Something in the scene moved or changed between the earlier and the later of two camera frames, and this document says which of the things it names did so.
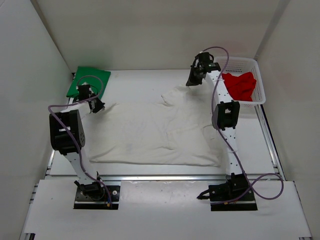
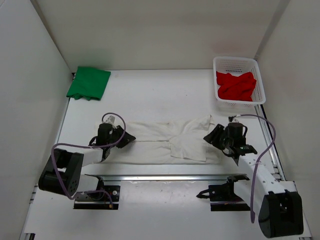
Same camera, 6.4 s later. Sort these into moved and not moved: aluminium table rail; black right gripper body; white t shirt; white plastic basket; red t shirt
Moved: white t shirt; black right gripper body
Not moved: red t shirt; white plastic basket; aluminium table rail
